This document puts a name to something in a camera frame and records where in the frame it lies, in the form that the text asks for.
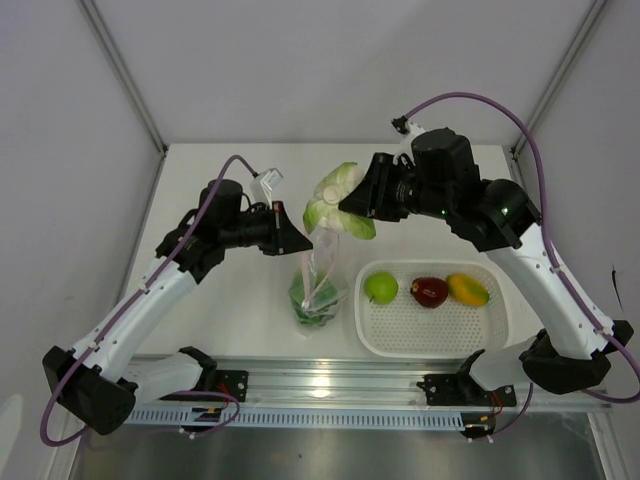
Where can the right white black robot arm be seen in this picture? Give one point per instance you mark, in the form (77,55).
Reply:
(435,175)

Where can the left aluminium frame post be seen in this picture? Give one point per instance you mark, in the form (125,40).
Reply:
(118,66)

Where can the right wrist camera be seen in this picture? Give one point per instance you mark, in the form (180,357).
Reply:
(407,129)

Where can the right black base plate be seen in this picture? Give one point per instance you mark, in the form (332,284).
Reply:
(459,390)

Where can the right aluminium frame post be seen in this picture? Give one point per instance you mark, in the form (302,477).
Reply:
(570,56)

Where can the green apple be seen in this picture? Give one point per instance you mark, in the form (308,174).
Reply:
(381,288)

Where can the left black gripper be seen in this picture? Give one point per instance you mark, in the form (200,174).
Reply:
(283,236)

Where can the red apple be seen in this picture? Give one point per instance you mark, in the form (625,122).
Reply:
(429,292)

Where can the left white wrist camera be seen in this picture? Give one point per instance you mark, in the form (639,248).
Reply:
(263,185)

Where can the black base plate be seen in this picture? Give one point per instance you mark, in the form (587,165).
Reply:
(459,390)
(231,382)

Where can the aluminium frame post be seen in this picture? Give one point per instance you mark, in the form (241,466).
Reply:
(570,56)
(118,66)

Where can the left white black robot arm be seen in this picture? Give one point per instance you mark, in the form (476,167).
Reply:
(93,380)

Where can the yellow orange mango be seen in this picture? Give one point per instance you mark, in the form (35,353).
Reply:
(466,290)

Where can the pale green cabbage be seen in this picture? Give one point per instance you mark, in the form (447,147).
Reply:
(322,209)

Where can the green lettuce leaf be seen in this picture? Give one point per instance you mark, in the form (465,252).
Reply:
(322,305)

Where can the clear pink zip top bag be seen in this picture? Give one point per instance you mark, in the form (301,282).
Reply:
(318,287)

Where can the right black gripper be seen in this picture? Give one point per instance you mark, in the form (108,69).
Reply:
(371,196)

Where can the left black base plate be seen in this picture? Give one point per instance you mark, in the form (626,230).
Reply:
(231,382)

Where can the white slotted cable duct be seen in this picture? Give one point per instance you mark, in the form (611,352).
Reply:
(194,416)

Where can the aluminium mounting rail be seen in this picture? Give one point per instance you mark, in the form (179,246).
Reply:
(370,383)

